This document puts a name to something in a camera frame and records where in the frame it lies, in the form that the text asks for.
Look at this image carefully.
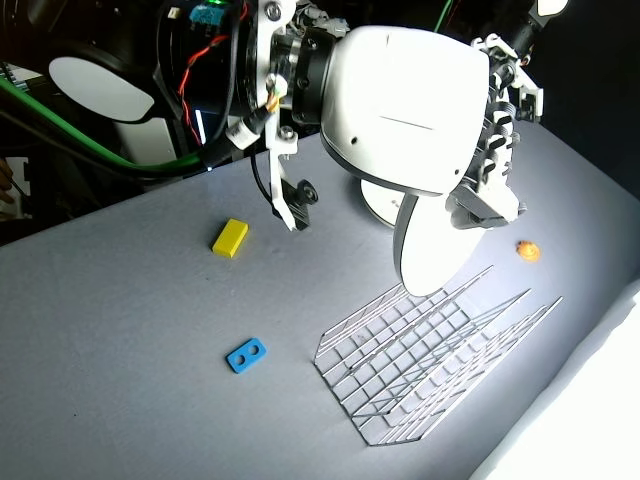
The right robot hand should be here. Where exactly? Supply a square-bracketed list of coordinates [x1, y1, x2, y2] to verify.
[319, 25, 526, 231]

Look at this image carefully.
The thick green cable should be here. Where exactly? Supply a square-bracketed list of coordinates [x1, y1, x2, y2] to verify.
[0, 74, 207, 177]

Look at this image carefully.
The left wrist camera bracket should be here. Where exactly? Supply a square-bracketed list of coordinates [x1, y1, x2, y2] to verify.
[472, 33, 545, 124]

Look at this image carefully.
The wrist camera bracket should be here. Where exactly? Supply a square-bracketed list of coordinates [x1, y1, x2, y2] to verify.
[224, 0, 320, 232]
[472, 33, 545, 124]

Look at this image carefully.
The orange swirl cookie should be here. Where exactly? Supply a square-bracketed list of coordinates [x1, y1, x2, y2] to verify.
[516, 240, 542, 264]

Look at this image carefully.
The yellow rectangular block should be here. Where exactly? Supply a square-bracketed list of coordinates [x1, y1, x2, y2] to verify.
[211, 217, 250, 260]

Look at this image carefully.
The blue block with two holes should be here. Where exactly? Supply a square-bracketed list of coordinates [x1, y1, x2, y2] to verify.
[225, 338, 268, 375]

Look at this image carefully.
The silver wire rack shelf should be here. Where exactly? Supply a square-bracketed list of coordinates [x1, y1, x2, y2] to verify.
[313, 264, 565, 447]

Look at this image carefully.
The white plate with black rim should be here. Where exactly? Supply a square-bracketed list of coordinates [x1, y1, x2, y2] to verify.
[359, 177, 409, 230]
[392, 192, 484, 299]

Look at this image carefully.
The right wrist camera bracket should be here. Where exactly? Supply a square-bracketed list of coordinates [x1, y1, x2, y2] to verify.
[224, 0, 320, 232]

